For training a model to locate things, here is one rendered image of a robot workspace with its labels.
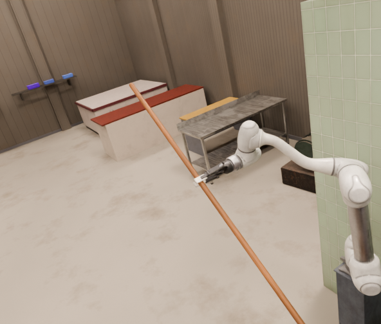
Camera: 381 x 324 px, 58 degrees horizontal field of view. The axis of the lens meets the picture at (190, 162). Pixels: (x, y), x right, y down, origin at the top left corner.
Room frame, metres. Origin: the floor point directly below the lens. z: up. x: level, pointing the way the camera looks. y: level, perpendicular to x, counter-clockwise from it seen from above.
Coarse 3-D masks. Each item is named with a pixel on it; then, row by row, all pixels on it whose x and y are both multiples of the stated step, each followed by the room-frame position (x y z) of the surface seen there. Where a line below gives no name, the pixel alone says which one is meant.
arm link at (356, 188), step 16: (352, 176) 1.42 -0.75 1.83; (352, 192) 1.35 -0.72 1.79; (368, 192) 1.33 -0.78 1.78; (352, 208) 1.42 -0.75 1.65; (368, 208) 1.41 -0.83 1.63; (352, 224) 1.43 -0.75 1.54; (368, 224) 1.39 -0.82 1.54; (352, 240) 1.44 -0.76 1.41; (368, 240) 1.39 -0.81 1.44; (352, 256) 1.46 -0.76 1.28; (368, 256) 1.38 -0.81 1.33; (352, 272) 1.42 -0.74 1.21; (368, 272) 1.36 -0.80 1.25; (368, 288) 1.32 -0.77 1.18
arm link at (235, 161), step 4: (232, 156) 1.73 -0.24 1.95; (236, 156) 1.72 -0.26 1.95; (228, 160) 1.72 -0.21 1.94; (232, 160) 1.70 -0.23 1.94; (236, 160) 1.70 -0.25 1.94; (240, 160) 1.70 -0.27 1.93; (232, 164) 1.69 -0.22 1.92; (236, 164) 1.69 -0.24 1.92; (240, 164) 1.70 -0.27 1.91; (236, 168) 1.69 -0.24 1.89; (240, 168) 1.71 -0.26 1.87
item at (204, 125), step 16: (256, 96) 6.36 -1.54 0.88; (272, 96) 6.11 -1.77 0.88; (208, 112) 5.88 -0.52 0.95; (224, 112) 5.87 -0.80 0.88; (240, 112) 5.65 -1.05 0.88; (256, 112) 5.47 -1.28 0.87; (192, 128) 5.47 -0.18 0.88; (208, 128) 5.29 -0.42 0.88; (224, 128) 5.16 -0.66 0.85; (208, 160) 5.01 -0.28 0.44; (224, 160) 5.31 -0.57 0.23
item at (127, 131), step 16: (160, 96) 8.23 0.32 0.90; (176, 96) 7.84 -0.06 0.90; (192, 96) 8.02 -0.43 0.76; (112, 112) 7.83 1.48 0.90; (128, 112) 7.47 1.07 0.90; (144, 112) 7.44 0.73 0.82; (160, 112) 7.61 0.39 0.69; (176, 112) 7.79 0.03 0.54; (112, 128) 7.09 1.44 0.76; (128, 128) 7.24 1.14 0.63; (144, 128) 7.40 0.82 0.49; (176, 128) 7.74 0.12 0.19; (112, 144) 7.04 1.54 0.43; (128, 144) 7.19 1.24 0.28; (144, 144) 7.35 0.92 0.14
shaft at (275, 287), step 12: (132, 84) 2.17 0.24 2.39; (156, 120) 1.94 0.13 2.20; (168, 132) 1.88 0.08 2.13; (180, 156) 1.74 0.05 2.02; (192, 168) 1.67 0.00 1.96; (216, 204) 1.50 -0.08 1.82; (240, 240) 1.34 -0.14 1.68; (252, 252) 1.29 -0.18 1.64; (264, 276) 1.21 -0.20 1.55; (276, 288) 1.15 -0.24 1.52; (288, 300) 1.11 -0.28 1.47
